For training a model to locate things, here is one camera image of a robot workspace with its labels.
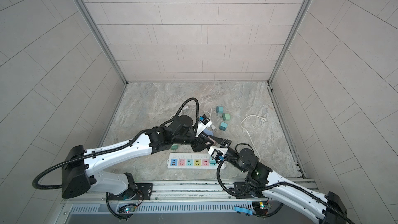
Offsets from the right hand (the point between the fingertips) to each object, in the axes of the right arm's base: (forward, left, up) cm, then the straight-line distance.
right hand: (208, 141), depth 68 cm
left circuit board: (-21, +35, -15) cm, 44 cm away
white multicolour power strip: (-2, +10, -17) cm, 19 cm away
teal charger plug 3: (-4, -2, -15) cm, 16 cm away
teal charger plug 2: (+16, -9, -17) cm, 25 cm away
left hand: (-1, -3, 0) cm, 3 cm away
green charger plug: (+23, -12, -17) cm, 31 cm away
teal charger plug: (+28, -9, -16) cm, 34 cm away
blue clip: (-24, -13, -18) cm, 33 cm away
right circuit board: (-24, -21, -20) cm, 38 cm away
